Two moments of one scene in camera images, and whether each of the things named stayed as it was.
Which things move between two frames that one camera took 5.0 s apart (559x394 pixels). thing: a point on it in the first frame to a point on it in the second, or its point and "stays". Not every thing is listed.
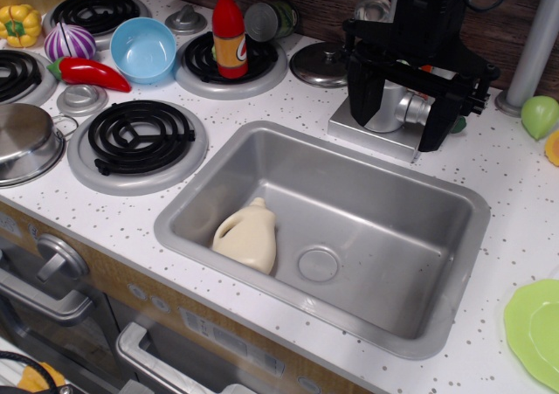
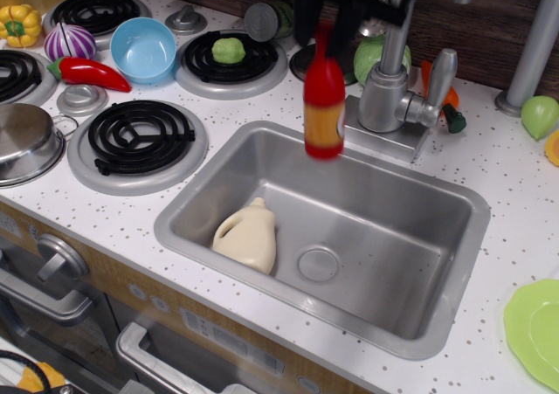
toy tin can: x=265 y=20 stays
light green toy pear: x=540 y=116 stays
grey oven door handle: x=73 y=307 stays
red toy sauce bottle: x=229 y=38 to x=324 y=100
